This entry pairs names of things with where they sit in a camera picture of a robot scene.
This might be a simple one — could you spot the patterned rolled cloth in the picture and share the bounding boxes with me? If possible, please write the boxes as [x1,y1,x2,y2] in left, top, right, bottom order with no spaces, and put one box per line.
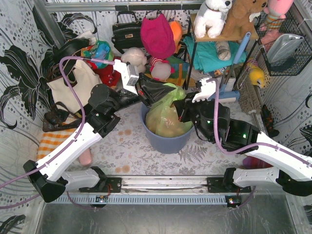
[215,41,231,61]

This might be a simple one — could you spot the black wire basket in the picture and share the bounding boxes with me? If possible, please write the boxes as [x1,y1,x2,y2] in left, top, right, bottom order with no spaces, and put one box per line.
[256,11,312,77]

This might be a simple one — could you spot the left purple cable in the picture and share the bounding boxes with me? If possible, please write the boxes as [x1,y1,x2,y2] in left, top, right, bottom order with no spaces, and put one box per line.
[0,56,115,210]

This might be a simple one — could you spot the red folded cloth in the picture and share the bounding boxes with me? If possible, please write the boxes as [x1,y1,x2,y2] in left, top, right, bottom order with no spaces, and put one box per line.
[86,60,121,87]

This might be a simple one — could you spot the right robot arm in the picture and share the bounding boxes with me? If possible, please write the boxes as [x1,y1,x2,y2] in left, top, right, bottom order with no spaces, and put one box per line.
[173,93,312,196]

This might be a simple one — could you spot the white pink-eared plush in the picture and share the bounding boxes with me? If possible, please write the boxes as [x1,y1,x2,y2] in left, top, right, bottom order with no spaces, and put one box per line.
[149,57,175,81]

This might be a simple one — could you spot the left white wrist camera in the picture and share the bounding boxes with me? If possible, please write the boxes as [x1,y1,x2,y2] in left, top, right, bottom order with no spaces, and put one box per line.
[113,59,139,95]

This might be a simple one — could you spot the pink plush toy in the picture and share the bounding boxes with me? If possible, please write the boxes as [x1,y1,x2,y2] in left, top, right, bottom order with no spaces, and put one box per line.
[259,0,293,31]

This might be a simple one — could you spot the teal folded towel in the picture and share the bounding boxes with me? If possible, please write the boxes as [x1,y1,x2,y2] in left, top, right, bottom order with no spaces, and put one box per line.
[192,41,239,73]

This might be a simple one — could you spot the cream canvas tote bag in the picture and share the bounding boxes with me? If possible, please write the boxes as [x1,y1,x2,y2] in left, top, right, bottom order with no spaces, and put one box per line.
[46,58,103,114]

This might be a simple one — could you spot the metal rod handle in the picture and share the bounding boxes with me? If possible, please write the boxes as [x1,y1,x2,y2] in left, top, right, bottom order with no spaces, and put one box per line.
[248,109,262,130]

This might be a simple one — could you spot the rainbow striped bag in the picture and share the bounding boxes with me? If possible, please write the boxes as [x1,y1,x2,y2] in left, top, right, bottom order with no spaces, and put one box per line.
[144,56,189,86]

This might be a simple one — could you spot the colourful scarf bundle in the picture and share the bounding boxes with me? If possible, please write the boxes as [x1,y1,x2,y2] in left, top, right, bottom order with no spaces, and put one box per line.
[80,40,114,61]

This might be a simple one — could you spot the white grey plush dog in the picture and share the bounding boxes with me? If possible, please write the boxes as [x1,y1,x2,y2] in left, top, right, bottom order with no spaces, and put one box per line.
[194,0,233,39]

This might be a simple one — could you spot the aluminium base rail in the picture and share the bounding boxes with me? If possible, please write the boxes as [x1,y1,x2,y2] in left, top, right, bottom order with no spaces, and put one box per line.
[39,172,282,207]

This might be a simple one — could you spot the wooden metal shelf rack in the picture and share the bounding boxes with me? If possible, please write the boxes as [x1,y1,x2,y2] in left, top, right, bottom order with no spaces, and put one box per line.
[182,14,244,90]

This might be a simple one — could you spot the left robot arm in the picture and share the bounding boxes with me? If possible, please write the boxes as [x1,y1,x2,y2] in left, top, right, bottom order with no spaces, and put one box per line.
[23,75,175,203]

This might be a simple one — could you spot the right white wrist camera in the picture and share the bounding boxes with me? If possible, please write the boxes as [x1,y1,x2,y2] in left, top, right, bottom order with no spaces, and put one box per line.
[192,78,219,103]

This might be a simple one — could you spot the silver foil pouch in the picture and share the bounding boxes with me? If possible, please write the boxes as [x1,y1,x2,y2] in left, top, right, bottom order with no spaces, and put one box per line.
[267,34,304,63]

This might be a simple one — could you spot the blue-grey trash bin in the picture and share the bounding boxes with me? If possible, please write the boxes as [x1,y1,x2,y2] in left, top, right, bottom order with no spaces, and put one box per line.
[140,104,194,154]

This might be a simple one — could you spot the brown teddy bear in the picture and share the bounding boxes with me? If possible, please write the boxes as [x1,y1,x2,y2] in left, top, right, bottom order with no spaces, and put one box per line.
[222,0,268,37]

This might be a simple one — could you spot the magenta felt hat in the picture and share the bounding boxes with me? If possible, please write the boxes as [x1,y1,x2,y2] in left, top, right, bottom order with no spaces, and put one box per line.
[140,13,176,59]

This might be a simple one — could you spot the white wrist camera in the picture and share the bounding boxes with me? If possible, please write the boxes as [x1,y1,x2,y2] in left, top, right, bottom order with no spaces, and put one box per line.
[113,59,139,95]
[192,78,219,103]

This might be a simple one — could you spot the dark brown leather bag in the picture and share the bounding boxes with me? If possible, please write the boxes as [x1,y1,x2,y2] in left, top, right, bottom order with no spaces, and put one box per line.
[42,101,82,133]

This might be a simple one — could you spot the yellow plush toy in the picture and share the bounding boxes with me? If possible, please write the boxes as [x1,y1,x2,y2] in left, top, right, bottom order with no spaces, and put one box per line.
[247,60,265,89]

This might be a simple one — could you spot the white fluffy plush toy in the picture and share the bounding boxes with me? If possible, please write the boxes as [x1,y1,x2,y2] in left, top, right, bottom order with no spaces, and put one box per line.
[121,47,147,73]

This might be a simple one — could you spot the blue floor squeegee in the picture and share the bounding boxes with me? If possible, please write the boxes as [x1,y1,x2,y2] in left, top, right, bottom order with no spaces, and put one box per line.
[208,32,251,102]

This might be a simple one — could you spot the black leather handbag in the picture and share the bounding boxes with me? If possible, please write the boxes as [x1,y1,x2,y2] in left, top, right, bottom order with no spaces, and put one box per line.
[111,11,144,54]

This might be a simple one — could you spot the green plastic trash bag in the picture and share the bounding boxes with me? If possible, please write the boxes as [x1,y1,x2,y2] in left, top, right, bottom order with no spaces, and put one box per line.
[145,83,193,137]

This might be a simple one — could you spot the orange plush toy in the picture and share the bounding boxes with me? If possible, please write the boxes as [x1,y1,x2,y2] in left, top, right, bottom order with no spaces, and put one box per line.
[169,21,182,53]

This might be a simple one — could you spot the orange checkered cloth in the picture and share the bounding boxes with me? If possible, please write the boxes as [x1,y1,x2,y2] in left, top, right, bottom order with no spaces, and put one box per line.
[36,129,75,160]

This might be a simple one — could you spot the pink cylinder object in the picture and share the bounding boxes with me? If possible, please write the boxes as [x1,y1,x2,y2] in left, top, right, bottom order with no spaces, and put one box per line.
[78,148,93,166]

